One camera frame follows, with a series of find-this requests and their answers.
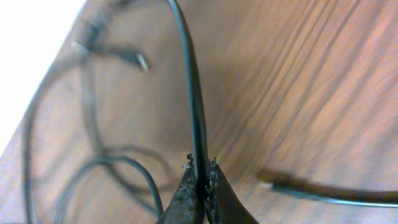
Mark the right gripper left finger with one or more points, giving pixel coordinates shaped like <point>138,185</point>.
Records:
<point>185,206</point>

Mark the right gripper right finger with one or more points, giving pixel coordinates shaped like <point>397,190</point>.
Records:
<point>222,205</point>

